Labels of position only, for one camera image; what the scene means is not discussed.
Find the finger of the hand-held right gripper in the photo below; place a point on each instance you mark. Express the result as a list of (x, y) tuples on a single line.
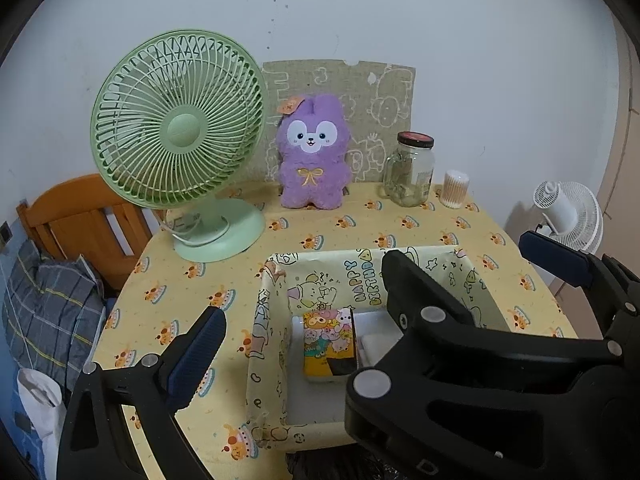
[(550, 255), (415, 290)]

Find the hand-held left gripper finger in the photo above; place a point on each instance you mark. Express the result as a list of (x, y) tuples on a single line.
[(200, 350)]

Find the cartoon-print fabric storage box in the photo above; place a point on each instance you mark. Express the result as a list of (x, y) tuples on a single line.
[(270, 360)]

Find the white soft packet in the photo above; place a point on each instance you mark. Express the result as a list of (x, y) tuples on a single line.
[(375, 345)]

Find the white standing fan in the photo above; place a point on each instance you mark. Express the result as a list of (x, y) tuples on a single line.
[(565, 205)]

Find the yellow printed tablecloth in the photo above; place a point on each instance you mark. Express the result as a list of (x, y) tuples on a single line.
[(350, 230)]

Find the cartoon-print tissue pack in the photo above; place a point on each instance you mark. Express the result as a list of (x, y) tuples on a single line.
[(325, 340)]

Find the cotton swab container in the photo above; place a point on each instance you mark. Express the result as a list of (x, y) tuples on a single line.
[(454, 190)]

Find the glass jar with red lid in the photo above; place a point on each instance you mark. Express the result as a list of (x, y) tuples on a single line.
[(407, 175)]

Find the purple plush bunny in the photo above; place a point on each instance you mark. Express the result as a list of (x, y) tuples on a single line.
[(310, 180)]

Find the grey plaid pillow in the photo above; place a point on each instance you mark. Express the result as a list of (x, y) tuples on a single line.
[(50, 300)]

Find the white plastic bag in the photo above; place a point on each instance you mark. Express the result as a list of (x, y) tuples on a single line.
[(40, 410)]

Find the grey cartoon folded box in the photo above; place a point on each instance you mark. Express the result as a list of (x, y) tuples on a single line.
[(385, 90)]

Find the green table fan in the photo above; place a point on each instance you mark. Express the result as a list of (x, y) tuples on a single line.
[(180, 130)]

